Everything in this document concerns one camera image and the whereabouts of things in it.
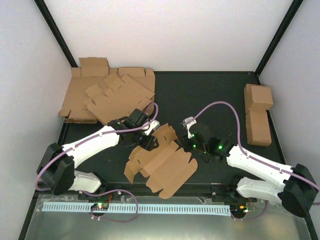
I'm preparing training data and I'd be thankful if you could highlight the light blue slotted cable duct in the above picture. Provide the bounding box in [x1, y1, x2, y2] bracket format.
[41, 202, 231, 217]

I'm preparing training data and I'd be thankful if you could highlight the left black frame post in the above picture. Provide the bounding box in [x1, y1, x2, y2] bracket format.
[34, 0, 78, 68]

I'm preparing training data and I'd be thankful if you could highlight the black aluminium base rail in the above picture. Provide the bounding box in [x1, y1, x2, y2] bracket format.
[37, 181, 301, 201]

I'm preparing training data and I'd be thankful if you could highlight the black frame post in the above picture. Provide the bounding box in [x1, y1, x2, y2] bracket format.
[34, 0, 78, 68]
[254, 0, 304, 77]

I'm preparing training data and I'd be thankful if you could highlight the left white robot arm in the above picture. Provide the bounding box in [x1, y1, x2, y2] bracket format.
[35, 108, 160, 200]

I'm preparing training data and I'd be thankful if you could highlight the right black frame post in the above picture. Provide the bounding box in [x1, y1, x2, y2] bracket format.
[254, 0, 304, 77]

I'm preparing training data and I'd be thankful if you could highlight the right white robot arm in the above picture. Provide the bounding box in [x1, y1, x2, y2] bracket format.
[181, 118, 319, 218]

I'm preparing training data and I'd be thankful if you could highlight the stack of flat cardboard blanks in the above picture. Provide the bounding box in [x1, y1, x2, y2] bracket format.
[58, 57, 156, 124]

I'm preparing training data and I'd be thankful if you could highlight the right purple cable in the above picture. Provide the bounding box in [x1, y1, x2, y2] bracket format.
[193, 101, 320, 222]

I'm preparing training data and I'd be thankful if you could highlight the cardboard box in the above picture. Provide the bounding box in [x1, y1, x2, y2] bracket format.
[245, 110, 272, 147]
[124, 123, 198, 187]
[244, 84, 274, 113]

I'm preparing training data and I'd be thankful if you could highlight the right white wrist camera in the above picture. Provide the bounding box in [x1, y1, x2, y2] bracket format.
[182, 116, 197, 139]

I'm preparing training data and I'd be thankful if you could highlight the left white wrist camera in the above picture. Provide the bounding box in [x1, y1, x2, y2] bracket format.
[142, 120, 161, 136]

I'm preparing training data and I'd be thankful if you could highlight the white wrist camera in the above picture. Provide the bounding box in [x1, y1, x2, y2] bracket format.
[142, 120, 161, 136]
[182, 116, 197, 139]

